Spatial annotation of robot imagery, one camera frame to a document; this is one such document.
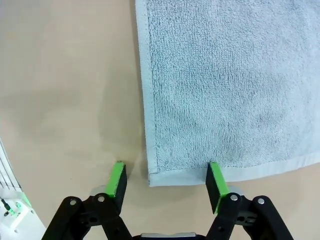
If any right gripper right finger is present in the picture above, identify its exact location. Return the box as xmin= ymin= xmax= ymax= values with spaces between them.
xmin=204 ymin=161 xmax=296 ymax=240

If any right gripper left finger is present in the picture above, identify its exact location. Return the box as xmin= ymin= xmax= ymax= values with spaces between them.
xmin=41 ymin=161 xmax=133 ymax=240

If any light blue terry towel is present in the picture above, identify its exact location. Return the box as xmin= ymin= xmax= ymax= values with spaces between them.
xmin=134 ymin=0 xmax=320 ymax=188

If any white electronics box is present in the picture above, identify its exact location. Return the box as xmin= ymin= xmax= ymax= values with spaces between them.
xmin=0 ymin=191 xmax=36 ymax=230

